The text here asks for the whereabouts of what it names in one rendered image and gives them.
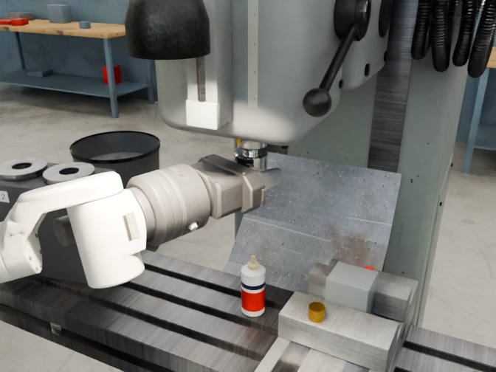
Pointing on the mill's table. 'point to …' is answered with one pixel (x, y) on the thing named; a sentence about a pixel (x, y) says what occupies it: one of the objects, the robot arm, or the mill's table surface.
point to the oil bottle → (253, 288)
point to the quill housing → (265, 71)
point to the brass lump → (317, 312)
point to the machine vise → (293, 357)
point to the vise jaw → (340, 332)
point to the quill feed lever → (362, 10)
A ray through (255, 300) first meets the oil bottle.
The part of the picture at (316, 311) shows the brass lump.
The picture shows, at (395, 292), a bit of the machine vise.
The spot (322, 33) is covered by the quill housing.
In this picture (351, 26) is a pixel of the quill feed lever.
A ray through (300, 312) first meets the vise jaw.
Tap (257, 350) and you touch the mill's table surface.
